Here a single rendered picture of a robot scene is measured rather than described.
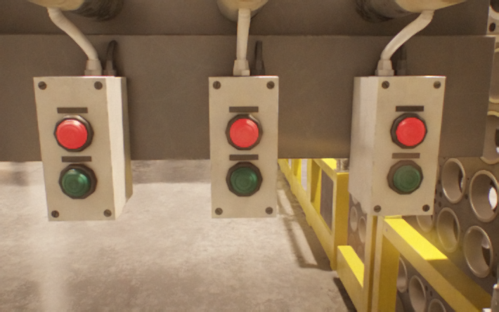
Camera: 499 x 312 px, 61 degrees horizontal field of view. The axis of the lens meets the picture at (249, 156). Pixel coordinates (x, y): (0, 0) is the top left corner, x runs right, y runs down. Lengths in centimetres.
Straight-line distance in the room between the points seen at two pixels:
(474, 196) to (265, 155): 205
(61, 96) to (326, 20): 32
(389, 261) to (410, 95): 79
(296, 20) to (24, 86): 34
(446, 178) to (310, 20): 218
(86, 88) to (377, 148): 30
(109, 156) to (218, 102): 12
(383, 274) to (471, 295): 41
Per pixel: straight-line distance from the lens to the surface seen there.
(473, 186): 241
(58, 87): 46
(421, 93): 47
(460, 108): 60
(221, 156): 44
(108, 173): 46
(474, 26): 63
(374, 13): 53
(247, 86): 43
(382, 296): 125
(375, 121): 46
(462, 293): 85
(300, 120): 53
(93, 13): 50
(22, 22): 60
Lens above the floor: 78
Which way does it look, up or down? 12 degrees down
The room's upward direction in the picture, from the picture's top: straight up
